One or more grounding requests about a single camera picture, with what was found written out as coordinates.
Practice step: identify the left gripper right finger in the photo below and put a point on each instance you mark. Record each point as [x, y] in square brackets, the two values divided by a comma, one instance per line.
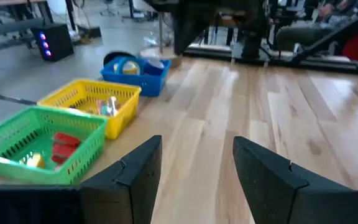
[291, 199]

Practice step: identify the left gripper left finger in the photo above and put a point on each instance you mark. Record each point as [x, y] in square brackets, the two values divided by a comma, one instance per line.
[104, 202]

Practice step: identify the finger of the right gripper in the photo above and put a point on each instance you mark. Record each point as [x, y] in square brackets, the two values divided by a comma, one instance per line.
[253, 40]
[185, 31]

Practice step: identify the yellow tape roll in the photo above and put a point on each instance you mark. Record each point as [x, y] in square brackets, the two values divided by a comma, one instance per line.
[131, 68]

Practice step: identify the black staple remover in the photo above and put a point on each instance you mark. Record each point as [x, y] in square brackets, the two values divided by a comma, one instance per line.
[72, 106]

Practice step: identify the person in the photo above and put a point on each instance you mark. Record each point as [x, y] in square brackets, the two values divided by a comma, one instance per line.
[303, 35]

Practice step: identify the green plastic basket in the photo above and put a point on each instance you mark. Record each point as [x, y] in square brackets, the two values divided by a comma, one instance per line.
[82, 146]

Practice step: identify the blue plastic basket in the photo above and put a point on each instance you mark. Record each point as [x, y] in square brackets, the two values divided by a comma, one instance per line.
[148, 85]

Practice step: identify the yellow plastic basket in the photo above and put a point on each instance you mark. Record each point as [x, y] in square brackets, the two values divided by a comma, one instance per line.
[120, 118]

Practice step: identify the black box blue lights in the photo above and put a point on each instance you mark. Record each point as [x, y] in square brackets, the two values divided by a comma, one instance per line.
[53, 42]

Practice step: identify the black background desk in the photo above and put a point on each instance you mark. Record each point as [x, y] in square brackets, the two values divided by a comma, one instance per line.
[11, 26]

